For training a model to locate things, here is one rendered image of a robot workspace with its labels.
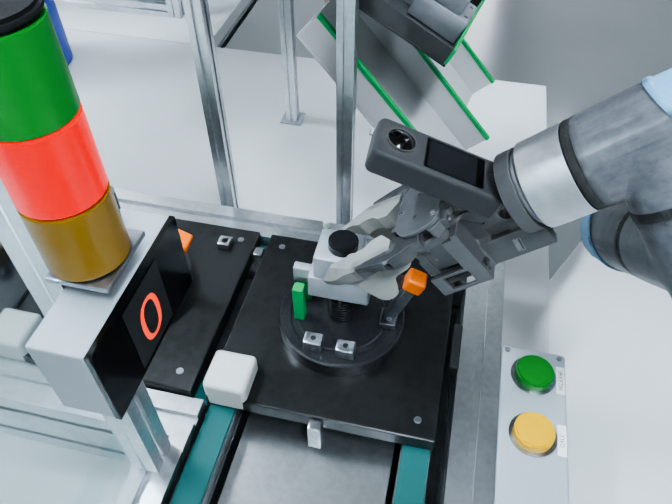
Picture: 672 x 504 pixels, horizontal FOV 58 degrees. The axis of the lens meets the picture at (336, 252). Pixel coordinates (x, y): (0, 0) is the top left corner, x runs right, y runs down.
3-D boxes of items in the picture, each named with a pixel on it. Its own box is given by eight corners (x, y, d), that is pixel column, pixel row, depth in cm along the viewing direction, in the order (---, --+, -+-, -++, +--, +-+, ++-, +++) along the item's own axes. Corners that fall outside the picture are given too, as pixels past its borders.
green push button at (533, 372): (550, 367, 67) (554, 357, 66) (550, 399, 65) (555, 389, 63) (513, 360, 68) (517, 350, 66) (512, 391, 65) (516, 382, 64)
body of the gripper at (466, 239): (438, 300, 57) (561, 258, 49) (381, 243, 53) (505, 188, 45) (446, 242, 62) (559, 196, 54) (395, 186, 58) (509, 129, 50)
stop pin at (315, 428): (323, 439, 64) (323, 420, 61) (320, 449, 63) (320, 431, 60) (310, 436, 64) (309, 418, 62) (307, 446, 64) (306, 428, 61)
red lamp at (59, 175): (124, 167, 35) (100, 92, 31) (80, 228, 31) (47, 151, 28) (45, 155, 35) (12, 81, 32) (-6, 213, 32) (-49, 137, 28)
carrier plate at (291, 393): (454, 274, 77) (457, 263, 75) (432, 451, 61) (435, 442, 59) (272, 244, 80) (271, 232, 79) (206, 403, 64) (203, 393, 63)
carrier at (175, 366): (262, 242, 81) (252, 168, 71) (193, 401, 65) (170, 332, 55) (95, 214, 84) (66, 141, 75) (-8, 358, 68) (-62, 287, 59)
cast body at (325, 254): (375, 275, 65) (379, 229, 60) (367, 307, 62) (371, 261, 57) (300, 261, 66) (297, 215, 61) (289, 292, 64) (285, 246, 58)
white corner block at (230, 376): (260, 375, 67) (257, 355, 64) (247, 412, 64) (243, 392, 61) (220, 367, 67) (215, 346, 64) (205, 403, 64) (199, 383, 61)
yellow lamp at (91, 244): (144, 229, 38) (124, 169, 35) (107, 289, 35) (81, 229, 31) (72, 217, 39) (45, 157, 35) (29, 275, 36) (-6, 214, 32)
